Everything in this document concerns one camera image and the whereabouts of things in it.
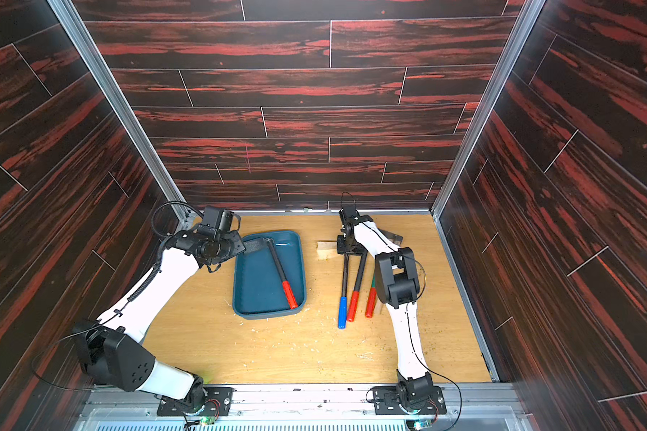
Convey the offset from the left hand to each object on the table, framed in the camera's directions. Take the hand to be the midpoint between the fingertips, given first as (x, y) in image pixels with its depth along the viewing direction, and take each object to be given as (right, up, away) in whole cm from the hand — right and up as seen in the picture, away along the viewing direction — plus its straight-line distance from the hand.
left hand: (242, 244), depth 83 cm
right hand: (+37, -2, +24) cm, 44 cm away
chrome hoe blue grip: (+33, -20, +9) cm, 39 cm away
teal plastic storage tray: (+2, -17, +14) cm, 22 cm away
